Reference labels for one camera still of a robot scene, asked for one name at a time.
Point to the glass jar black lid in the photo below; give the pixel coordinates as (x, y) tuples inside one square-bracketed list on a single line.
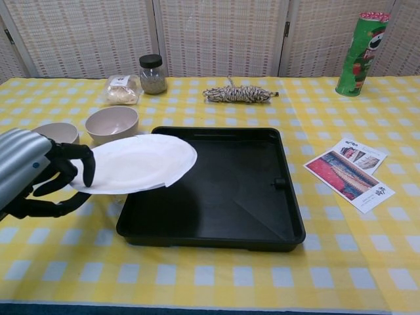
[(152, 82)]

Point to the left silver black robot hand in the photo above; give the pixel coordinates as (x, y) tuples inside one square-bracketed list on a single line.
[(19, 157)]

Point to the white paper plate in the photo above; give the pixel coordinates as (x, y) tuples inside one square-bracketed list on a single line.
[(138, 164)]

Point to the clear snack bag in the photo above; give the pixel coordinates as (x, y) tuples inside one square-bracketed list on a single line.
[(123, 92)]

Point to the postcard with red picture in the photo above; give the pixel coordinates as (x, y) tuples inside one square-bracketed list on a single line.
[(344, 178)]

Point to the beige plastic bowl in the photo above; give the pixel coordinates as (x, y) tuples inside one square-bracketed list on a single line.
[(111, 124), (62, 131)]

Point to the green chips can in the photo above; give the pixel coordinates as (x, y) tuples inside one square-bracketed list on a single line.
[(357, 65)]

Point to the woven folding screen panel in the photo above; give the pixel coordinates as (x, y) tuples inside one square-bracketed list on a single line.
[(88, 36), (407, 39), (8, 65), (223, 36), (321, 36)]

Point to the white postcard with drawings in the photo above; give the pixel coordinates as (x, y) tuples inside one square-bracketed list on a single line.
[(367, 157)]

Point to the yellow checked tablecloth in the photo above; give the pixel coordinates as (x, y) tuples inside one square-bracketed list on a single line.
[(377, 246), (82, 279)]

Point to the black plastic tray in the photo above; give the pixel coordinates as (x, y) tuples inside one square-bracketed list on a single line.
[(229, 197)]

